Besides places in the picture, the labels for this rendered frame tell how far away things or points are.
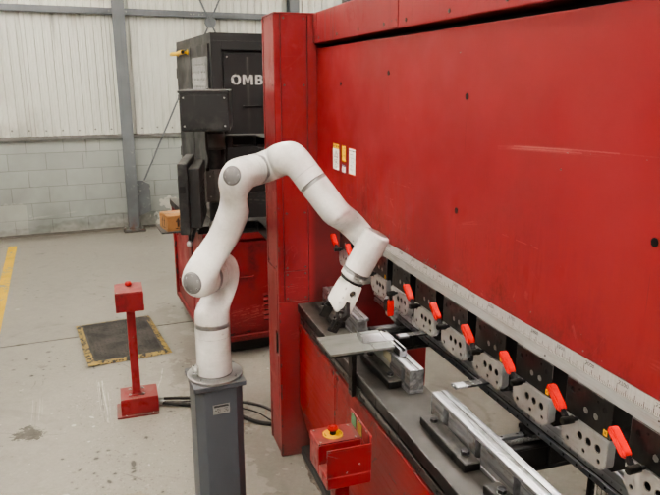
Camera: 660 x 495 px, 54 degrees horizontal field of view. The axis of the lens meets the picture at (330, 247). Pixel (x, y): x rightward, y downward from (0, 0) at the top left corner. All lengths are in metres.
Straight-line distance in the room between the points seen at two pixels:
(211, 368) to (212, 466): 0.35
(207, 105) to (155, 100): 6.07
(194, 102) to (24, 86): 6.09
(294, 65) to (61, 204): 6.53
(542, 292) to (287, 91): 1.89
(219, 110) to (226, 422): 1.58
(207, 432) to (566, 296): 1.32
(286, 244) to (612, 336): 2.10
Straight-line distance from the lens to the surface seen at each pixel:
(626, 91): 1.41
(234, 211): 2.05
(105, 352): 5.24
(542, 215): 1.62
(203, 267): 2.11
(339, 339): 2.60
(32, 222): 9.41
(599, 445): 1.57
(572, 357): 1.59
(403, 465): 2.31
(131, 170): 9.14
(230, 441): 2.38
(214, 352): 2.25
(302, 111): 3.21
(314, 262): 3.34
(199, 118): 3.28
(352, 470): 2.32
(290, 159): 1.94
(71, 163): 9.29
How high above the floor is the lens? 1.99
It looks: 14 degrees down
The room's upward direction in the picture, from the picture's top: straight up
